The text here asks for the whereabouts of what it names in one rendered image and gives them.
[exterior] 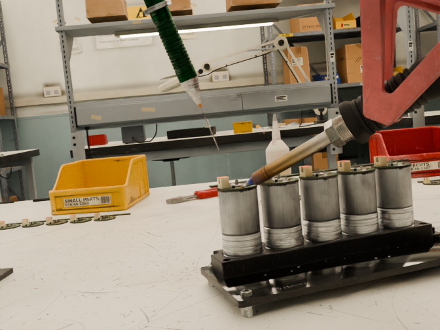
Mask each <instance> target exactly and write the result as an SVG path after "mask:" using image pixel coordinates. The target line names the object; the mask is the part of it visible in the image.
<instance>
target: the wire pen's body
mask: <svg viewBox="0 0 440 330"><path fill-rule="evenodd" d="M144 3H145V5H146V7H147V9H145V10H144V11H143V12H144V14H145V15H146V16H148V15H150V16H151V19H152V21H153V23H154V25H155V26H156V29H157V32H158V35H159V36H160V39H161V40H162V43H163V46H164V48H165V50H166V53H168V54H167V55H168V56H169V59H170V62H171V63H172V66H173V67H174V70H175V74H176V76H177V78H178V80H179V83H183V82H185V81H187V80H189V79H192V78H194V77H196V76H198V75H197V73H196V71H195V68H194V66H193V64H192V63H191V60H190V57H189V54H187V50H186V48H185V45H184V43H183V40H181V37H180V34H179V33H178V32H179V31H178V29H177V26H175V23H174V20H173V19H172V14H171V12H170V10H169V8H168V7H169V6H170V5H172V3H171V1H170V0H144Z"/></svg>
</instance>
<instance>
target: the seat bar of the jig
mask: <svg viewBox="0 0 440 330"><path fill-rule="evenodd" d="M432 238H433V232H432V224H431V223H427V222H423V221H418V220H415V219H414V226H412V227H407V228H402V229H385V228H381V227H379V232H378V233H374V234H368V235H347V234H343V233H342V239H340V240H336V241H333V242H307V241H305V240H304V235H303V244H304V245H303V246H301V247H297V248H294V249H284V250H275V249H267V248H265V242H262V245H263V252H262V253H260V254H258V255H255V256H251V257H241V258H233V257H225V256H224V255H223V250H222V249H220V250H215V251H213V255H211V267H212V270H213V271H214V272H215V273H216V274H217V275H218V276H220V277H221V278H222V279H224V280H225V279H229V278H235V277H239V276H245V275H248V274H254V273H259V272H265V271H269V270H275V269H279V268H285V267H289V266H295V265H301V264H305V263H311V262H315V261H321V260H325V259H332V258H335V257H342V256H345V255H351V254H355V253H361V252H366V251H372V250H376V249H382V248H388V247H392V246H398V245H402V244H408V243H412V242H418V241H422V240H428V239H432Z"/></svg>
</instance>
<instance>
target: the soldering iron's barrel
mask: <svg viewBox="0 0 440 330"><path fill-rule="evenodd" d="M354 138H355V137H354V136H353V135H352V134H351V132H350V131H349V129H348V128H347V126H346V125H345V123H344V121H343V119H342V117H341V115H339V116H337V117H336V118H334V119H330V120H328V121H327V122H325V124H324V132H322V133H320V134H318V135H317V136H315V137H313V138H312V139H310V140H308V141H307V142H305V143H303V144H302V145H300V146H298V147H296V148H295V149H293V150H291V151H290V152H288V153H286V154H285V155H283V156H281V157H280V158H277V159H276V160H274V161H272V162H271V163H269V164H267V165H266V166H263V167H262V168H261V169H259V170H257V171H256V172H254V173H252V175H251V180H252V182H253V183H254V184H255V185H260V184H262V183H264V182H265V181H268V180H270V179H272V178H273V177H274V176H276V175H278V174H280V173H282V172H283V171H285V170H287V169H288V168H290V167H292V166H294V165H296V164H297V163H299V162H301V161H302V160H304V159H306V158H308V157H310V156H311V155H313V154H315V153H317V152H318V151H320V150H322V149H324V148H326V147H327V146H329V145H330V144H333V145H334V146H335V147H338V148H339V147H342V146H343V145H345V144H346V142H348V141H350V140H351V139H354Z"/></svg>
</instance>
